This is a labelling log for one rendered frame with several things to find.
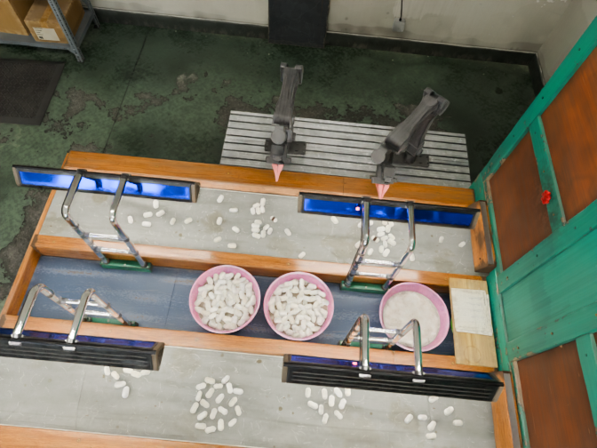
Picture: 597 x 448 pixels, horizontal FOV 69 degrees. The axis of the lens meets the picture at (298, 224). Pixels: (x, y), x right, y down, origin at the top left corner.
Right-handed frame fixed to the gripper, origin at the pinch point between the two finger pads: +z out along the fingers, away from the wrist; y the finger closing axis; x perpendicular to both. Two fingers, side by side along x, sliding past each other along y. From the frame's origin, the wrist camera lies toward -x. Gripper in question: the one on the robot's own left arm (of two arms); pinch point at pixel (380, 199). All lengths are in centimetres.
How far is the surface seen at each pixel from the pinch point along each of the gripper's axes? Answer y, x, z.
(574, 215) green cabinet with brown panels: 46, -52, -8
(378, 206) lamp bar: -5.8, -30.0, -1.8
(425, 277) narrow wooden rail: 19.7, -11.7, 27.8
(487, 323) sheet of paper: 42, -23, 39
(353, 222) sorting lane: -9.2, 5.0, 11.8
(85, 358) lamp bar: -88, -66, 43
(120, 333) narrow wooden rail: -92, -33, 53
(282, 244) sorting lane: -37.9, -3.9, 22.1
